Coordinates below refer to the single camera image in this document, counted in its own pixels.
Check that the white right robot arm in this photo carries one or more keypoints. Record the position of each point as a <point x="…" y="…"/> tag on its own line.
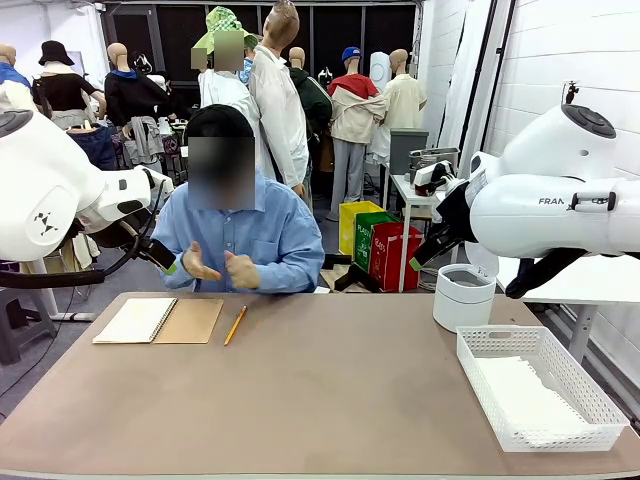
<point x="540" y="220"/>

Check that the white side table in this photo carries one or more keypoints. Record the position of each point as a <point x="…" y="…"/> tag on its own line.
<point x="575" y="285"/>

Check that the small tripod camera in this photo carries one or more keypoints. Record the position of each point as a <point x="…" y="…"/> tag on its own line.
<point x="570" y="92"/>

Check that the white paper stack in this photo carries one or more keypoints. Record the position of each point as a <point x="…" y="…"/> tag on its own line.
<point x="530" y="395"/>

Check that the green recycling bag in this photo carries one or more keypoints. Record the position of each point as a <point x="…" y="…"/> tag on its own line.
<point x="364" y="240"/>

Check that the person's left hand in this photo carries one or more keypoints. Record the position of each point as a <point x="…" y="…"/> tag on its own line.
<point x="245" y="272"/>

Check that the grey cabinet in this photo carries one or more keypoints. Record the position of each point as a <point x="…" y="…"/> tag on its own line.
<point x="402" y="150"/>

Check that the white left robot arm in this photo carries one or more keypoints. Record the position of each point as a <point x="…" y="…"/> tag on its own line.
<point x="45" y="190"/>

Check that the red recycling bag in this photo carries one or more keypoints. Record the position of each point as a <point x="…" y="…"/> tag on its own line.
<point x="395" y="260"/>

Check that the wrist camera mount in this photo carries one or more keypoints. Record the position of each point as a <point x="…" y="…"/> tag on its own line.
<point x="431" y="175"/>

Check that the person in blue shirt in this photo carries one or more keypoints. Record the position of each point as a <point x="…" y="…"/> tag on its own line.
<point x="280" y="235"/>

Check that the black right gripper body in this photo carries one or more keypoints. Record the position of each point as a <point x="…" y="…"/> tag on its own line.
<point x="455" y="215"/>

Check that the mannequin in blue top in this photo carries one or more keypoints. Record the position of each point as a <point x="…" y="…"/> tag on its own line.
<point x="7" y="75"/>

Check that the mannequin with green hat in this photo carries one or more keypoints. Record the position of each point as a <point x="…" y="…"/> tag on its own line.
<point x="230" y="90"/>

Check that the spiral notebook brown cover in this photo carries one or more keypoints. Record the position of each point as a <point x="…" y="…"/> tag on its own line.
<point x="150" y="320"/>

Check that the person's right forearm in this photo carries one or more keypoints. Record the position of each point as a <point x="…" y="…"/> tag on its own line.
<point x="175" y="277"/>

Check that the tall mannequin white shirt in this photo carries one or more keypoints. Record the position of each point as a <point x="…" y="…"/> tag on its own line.
<point x="280" y="110"/>

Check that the grey plastic stool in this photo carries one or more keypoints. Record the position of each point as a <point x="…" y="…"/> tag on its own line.
<point x="20" y="325"/>

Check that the person's left forearm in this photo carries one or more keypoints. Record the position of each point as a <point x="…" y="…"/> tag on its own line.
<point x="290" y="280"/>

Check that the mannequin legs in jeans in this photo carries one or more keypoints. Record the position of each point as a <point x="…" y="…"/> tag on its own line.
<point x="97" y="147"/>

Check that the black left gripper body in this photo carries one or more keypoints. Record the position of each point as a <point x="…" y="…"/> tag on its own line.
<point x="120" y="235"/>

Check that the mannequin with blue cap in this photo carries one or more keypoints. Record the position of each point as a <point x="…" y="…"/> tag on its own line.
<point x="352" y="115"/>

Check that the small white table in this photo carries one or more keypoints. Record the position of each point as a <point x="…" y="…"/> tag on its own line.
<point x="402" y="187"/>

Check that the mannequin in black hoodie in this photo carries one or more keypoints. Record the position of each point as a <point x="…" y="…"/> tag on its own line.
<point x="127" y="95"/>

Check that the metal containers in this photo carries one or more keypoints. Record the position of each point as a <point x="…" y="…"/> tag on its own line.
<point x="435" y="156"/>

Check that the background person white shirt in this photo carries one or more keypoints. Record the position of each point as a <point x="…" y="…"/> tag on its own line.
<point x="202" y="85"/>

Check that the white perforated plastic basket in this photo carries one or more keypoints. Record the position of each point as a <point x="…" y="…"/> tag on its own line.
<point x="500" y="415"/>

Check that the person's right hand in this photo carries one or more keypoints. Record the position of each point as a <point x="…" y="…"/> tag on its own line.
<point x="197" y="265"/>

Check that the white round trash bin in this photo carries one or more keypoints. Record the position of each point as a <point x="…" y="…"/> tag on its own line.
<point x="462" y="305"/>

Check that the yellow recycling bag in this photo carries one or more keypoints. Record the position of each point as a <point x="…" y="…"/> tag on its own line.
<point x="347" y="230"/>

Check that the orange pencil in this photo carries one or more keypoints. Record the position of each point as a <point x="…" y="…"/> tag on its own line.
<point x="235" y="326"/>

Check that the mannequin in cream shirt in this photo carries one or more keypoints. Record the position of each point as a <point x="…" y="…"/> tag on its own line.
<point x="405" y="100"/>

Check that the black floor stand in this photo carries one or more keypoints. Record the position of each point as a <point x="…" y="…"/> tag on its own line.
<point x="355" y="277"/>

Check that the mannequin with black hat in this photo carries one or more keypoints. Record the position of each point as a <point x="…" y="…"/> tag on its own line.
<point x="60" y="90"/>

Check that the mannequin in dark green jacket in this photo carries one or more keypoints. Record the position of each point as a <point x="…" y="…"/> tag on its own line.
<point x="315" y="100"/>

